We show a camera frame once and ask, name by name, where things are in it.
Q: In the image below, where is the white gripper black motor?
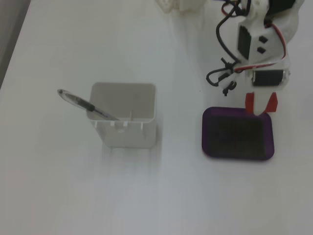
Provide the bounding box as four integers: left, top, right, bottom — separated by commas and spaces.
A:
234, 58, 292, 116

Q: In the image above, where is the black tray liner mat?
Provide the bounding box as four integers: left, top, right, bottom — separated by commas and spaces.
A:
207, 115, 268, 159

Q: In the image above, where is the purple metal tray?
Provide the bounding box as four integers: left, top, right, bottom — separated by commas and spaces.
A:
201, 106, 275, 162

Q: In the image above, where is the white plastic pen holder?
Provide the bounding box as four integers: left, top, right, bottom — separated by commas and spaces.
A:
87, 82, 157, 154

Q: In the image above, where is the black ballpoint pen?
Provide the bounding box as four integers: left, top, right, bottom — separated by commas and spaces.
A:
57, 88, 121, 121

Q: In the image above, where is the black cable tie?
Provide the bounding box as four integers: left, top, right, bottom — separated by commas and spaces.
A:
221, 57, 237, 96

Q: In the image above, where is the black cable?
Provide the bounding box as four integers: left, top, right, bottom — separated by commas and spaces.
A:
206, 4, 246, 87

